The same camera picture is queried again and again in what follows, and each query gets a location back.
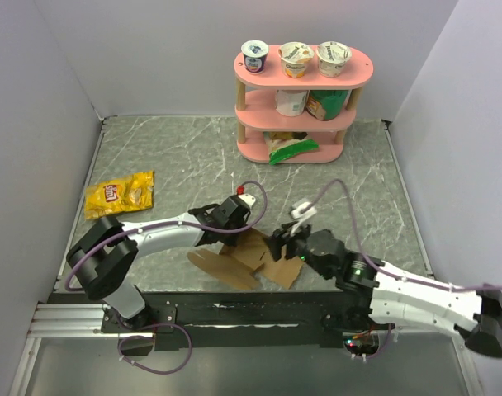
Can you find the green white snack bag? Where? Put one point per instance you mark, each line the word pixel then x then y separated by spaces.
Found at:
pixel 283 145

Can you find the white Chobani yogurt cup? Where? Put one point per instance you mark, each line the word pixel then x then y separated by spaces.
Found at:
pixel 333 56

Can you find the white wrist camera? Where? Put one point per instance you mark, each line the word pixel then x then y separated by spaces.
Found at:
pixel 247 198
pixel 301 212

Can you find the blue yogurt cup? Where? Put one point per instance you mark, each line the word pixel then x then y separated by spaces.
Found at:
pixel 255 53

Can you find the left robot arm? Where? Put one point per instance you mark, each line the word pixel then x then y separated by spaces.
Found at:
pixel 103 256

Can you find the green snack canister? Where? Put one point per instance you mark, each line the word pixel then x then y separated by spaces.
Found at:
pixel 325 105

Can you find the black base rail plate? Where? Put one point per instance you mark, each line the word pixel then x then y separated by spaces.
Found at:
pixel 251 319

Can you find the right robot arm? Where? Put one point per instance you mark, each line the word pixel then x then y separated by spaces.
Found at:
pixel 395 296

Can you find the orange Chobani yogurt cup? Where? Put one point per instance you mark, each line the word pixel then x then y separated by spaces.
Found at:
pixel 295 57

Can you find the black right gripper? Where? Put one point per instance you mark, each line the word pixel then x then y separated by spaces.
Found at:
pixel 277 242

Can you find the brown cardboard paper box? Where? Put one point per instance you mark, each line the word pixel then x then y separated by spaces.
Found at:
pixel 239 267

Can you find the pink three-tier shelf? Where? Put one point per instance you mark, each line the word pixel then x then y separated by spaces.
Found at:
pixel 256 113

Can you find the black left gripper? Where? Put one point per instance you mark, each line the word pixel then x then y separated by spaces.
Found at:
pixel 230 241

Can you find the yellow Lays chip bag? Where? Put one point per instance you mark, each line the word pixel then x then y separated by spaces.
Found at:
pixel 125 194

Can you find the white paper cup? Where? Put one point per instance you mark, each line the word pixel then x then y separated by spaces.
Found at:
pixel 290 103

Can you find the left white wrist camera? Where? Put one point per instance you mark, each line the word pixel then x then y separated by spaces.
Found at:
pixel 247 198

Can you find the aluminium frame rail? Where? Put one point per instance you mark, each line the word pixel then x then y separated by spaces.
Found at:
pixel 58 321

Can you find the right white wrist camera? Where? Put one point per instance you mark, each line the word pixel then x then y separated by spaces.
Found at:
pixel 301 212

